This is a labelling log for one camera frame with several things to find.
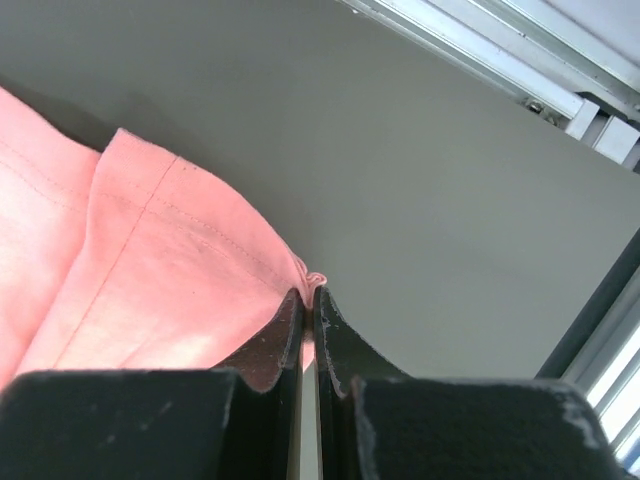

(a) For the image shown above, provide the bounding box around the right aluminium frame post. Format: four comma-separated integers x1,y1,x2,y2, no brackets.
347,1,639,172

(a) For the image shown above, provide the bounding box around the aluminium rail front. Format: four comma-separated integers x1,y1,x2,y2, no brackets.
536,234,639,479

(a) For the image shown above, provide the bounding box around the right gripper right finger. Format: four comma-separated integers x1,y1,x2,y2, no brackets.
313,287,415,479

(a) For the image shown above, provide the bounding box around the pink t shirt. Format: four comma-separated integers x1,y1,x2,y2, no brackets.
1,92,325,383

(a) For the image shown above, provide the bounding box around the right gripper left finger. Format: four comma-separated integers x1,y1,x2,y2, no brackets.
215,289,304,479

